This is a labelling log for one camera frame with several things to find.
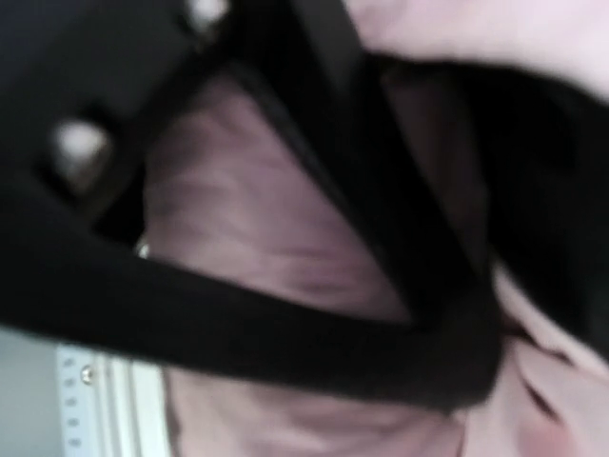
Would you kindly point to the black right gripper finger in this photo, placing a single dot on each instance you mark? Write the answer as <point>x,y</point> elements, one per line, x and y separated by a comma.
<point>88,88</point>

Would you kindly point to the pink umbrella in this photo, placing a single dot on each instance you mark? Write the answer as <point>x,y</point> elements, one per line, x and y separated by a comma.
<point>226,197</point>

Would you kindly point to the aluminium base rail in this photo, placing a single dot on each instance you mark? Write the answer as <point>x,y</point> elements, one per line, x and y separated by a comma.
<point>110,406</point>

